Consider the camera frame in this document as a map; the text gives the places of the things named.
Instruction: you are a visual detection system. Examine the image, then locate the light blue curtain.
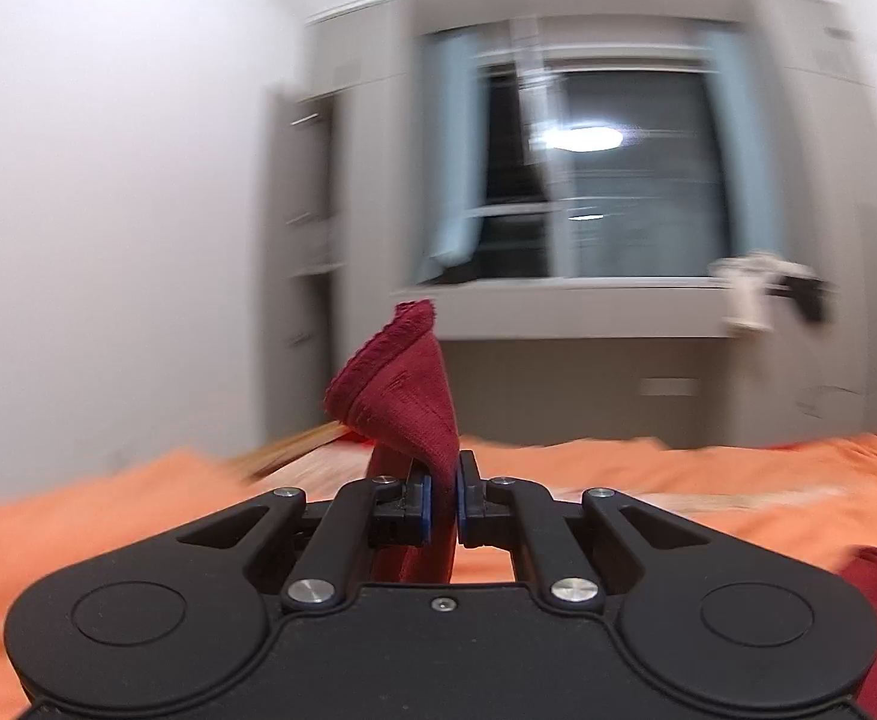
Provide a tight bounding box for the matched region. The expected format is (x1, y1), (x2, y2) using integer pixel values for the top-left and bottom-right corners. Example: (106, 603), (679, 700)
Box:
(702, 23), (782, 257)
(419, 29), (487, 283)

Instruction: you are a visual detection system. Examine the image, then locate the window with open sash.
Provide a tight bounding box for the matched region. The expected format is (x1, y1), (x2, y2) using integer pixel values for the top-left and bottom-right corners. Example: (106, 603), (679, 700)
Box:
(466, 65), (735, 280)

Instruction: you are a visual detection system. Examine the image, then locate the light blue left curtain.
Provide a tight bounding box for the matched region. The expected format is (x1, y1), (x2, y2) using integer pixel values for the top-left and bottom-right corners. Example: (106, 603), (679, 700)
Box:
(419, 29), (487, 283)

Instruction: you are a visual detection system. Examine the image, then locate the white wall socket plate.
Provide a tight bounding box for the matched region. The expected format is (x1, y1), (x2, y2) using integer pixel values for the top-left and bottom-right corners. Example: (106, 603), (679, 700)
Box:
(639, 377), (699, 398)

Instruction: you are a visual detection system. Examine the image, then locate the white garment on sill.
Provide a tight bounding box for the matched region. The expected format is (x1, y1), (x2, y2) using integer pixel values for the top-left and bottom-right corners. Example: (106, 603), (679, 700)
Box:
(708, 250), (806, 337)

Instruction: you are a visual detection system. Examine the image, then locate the dark red knit sweater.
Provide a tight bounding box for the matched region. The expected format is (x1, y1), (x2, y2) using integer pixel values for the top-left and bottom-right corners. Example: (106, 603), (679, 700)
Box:
(325, 301), (459, 583)

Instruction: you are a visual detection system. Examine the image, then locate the light blue right curtain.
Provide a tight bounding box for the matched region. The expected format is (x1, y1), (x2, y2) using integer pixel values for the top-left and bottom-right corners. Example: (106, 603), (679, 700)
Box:
(702, 23), (782, 257)

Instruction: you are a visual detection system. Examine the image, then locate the grey window desk cabinet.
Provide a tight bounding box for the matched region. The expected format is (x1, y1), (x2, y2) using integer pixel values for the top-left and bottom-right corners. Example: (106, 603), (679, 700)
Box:
(393, 278), (741, 449)

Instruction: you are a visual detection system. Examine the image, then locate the orange bed blanket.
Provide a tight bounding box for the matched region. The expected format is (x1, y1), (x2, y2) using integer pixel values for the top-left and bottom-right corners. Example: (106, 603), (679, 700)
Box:
(0, 434), (877, 718)

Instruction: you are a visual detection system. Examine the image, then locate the grey open wardrobe door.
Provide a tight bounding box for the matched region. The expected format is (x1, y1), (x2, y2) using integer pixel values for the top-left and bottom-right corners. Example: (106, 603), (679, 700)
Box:
(256, 91), (333, 440)

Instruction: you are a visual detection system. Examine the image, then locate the black garment on sill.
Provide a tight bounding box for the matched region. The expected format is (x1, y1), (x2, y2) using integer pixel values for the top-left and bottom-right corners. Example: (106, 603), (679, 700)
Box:
(765, 275), (829, 325)

